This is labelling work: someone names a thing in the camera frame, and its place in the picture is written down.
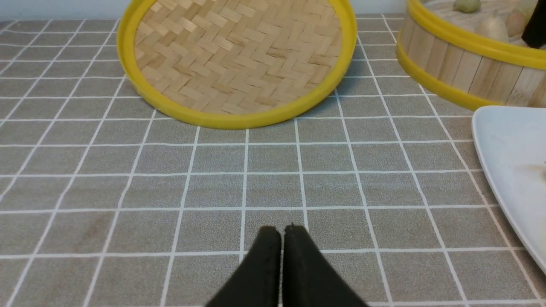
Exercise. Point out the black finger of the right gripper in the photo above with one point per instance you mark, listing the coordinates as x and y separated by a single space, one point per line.
534 34

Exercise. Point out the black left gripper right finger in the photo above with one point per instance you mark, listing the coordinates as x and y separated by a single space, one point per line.
308 279

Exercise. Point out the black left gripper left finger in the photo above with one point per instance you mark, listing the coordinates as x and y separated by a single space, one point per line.
255 282

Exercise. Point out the white square plate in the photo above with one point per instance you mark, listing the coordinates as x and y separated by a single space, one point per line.
511 146

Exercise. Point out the pink dumpling at basket front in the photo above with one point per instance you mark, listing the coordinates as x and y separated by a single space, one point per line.
515 23

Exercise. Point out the green dumpling at basket back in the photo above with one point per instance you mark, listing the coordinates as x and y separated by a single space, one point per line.
466 6

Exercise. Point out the yellow rimmed bamboo steamer basket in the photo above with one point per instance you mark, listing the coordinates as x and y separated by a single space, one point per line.
438 47

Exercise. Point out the grey checked tablecloth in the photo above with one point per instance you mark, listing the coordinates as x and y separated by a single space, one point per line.
106 201

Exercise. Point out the yellow rimmed bamboo steamer lid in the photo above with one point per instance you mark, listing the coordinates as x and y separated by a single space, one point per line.
236 64

